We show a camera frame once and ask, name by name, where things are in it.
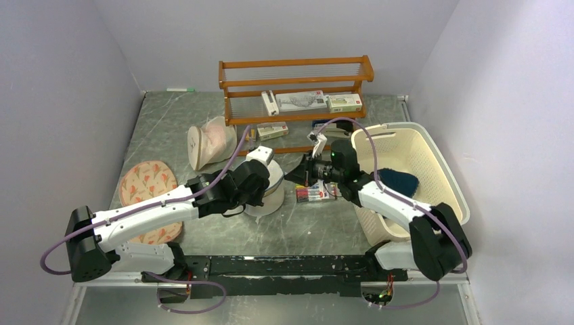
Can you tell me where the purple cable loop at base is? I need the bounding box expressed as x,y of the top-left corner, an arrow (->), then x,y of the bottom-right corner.
146,272 -> 227,315

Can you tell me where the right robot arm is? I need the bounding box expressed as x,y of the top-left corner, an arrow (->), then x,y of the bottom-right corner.
285,140 -> 472,282

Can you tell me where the coloured marker pack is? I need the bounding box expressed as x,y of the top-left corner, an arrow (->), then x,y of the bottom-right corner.
295,180 -> 340,202

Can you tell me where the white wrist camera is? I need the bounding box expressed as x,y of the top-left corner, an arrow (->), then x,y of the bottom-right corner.
245,146 -> 275,166
307,131 -> 327,158

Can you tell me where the cream plastic laundry basket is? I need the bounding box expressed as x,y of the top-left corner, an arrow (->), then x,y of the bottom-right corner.
351,122 -> 470,225

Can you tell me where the small white box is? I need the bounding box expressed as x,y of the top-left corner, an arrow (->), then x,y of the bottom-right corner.
257,122 -> 289,141

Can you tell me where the blue white stapler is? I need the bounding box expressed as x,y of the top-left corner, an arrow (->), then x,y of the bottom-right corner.
311,119 -> 354,139

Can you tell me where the green white marker pen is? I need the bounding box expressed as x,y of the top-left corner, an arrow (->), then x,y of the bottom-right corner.
166,87 -> 196,93

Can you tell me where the green white box on shelf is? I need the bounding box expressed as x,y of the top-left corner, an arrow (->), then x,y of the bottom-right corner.
326,93 -> 363,114

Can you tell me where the round white mesh laundry bag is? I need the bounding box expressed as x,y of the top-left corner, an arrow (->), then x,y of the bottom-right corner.
244,160 -> 285,217

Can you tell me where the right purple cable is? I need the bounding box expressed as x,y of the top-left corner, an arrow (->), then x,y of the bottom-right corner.
313,117 -> 468,274

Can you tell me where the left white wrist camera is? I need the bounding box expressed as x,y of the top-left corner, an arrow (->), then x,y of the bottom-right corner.
245,146 -> 275,166

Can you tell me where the flat white patterned box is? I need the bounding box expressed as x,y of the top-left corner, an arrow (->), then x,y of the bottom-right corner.
275,90 -> 328,112

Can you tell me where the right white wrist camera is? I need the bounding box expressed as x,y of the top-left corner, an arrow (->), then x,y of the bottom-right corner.
307,131 -> 327,158

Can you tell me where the orange wooden shelf rack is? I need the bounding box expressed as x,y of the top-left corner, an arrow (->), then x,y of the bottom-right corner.
218,55 -> 375,157

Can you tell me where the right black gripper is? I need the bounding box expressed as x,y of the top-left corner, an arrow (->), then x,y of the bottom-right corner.
285,149 -> 343,188

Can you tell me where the pink mesh laundry bag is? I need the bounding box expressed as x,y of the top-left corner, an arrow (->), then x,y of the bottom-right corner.
187,116 -> 238,171

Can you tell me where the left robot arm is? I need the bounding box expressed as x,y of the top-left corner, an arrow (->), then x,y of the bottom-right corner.
66,160 -> 270,282

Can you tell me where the dark blue garment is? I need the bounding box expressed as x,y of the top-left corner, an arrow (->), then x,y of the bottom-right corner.
377,168 -> 420,198

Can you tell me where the floral pink oval pad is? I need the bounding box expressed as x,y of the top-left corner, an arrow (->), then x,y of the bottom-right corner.
119,160 -> 183,245

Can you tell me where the black base frame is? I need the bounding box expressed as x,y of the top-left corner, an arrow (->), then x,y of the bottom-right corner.
163,255 -> 407,299

